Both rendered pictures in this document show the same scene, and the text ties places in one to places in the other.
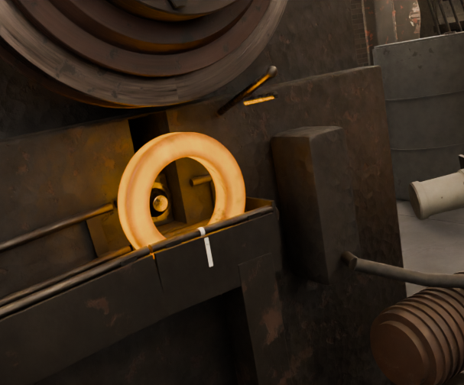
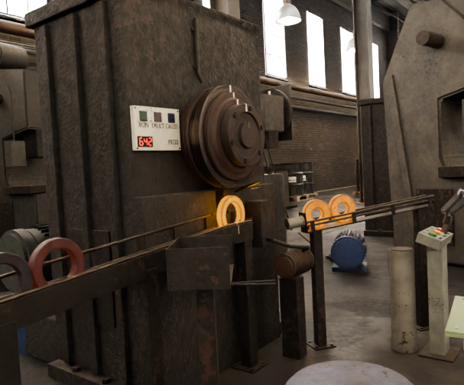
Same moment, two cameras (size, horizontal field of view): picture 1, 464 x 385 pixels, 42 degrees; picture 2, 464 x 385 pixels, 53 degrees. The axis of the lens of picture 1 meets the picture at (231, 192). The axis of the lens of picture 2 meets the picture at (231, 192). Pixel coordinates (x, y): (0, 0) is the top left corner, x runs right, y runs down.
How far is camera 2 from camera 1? 149 cm
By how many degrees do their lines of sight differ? 22
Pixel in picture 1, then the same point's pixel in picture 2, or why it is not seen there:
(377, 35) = not seen: hidden behind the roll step
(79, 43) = (221, 169)
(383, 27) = not seen: hidden behind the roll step
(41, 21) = (215, 163)
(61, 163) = (201, 200)
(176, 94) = (235, 184)
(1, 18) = (207, 161)
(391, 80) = not seen: hidden behind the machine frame
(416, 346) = (290, 262)
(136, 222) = (222, 218)
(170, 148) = (231, 198)
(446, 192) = (296, 221)
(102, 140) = (209, 195)
